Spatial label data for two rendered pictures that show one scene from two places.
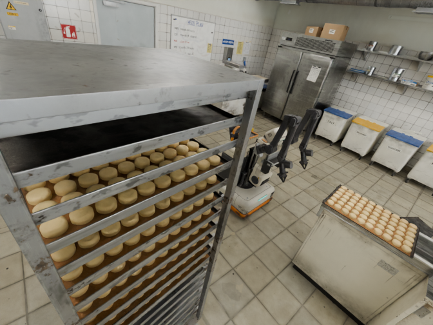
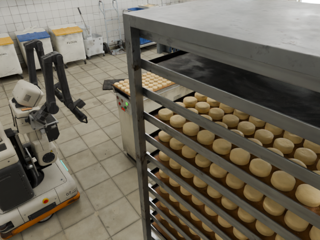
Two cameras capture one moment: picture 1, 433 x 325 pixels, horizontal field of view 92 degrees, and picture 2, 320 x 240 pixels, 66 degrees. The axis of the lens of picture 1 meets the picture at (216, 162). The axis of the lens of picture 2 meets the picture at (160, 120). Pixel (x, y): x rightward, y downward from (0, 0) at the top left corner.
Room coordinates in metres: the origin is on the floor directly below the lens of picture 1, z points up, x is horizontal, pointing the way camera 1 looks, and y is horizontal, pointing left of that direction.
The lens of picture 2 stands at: (0.78, 0.94, 1.94)
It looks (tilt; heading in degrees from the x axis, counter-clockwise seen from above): 34 degrees down; 279
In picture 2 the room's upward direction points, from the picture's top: 1 degrees counter-clockwise
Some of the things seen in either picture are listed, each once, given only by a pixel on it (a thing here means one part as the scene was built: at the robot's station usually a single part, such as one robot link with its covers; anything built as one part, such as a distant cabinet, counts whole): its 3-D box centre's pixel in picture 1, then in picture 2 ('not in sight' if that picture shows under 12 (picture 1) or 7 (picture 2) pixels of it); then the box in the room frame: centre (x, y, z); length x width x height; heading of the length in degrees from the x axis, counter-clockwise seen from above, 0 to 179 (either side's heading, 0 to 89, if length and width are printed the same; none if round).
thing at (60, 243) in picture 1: (165, 191); not in sight; (0.47, 0.13, 1.50); 0.64 x 0.03 x 0.03; 141
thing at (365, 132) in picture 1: (361, 137); (0, 58); (4.48, -3.04, 0.38); 0.64 x 0.54 x 0.77; 136
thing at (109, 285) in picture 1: (163, 246); not in sight; (0.47, 0.13, 1.23); 0.64 x 0.03 x 0.03; 141
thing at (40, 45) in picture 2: (309, 131); (44, 65); (2.09, -0.88, 1.18); 0.11 x 0.06 x 0.43; 139
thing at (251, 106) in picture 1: (216, 247); not in sight; (0.69, -0.08, 0.97); 0.03 x 0.03 x 1.70; 51
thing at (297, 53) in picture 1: (301, 84); not in sight; (5.63, -1.71, 1.03); 1.40 x 0.90 x 2.05; 45
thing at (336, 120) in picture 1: (334, 125); not in sight; (4.94, -2.58, 0.38); 0.64 x 0.54 x 0.77; 137
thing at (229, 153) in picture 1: (243, 158); (4, 159); (2.29, -0.33, 0.59); 0.55 x 0.34 x 0.83; 138
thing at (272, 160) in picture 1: (272, 161); (45, 123); (2.04, -0.61, 0.77); 0.28 x 0.16 x 0.22; 138
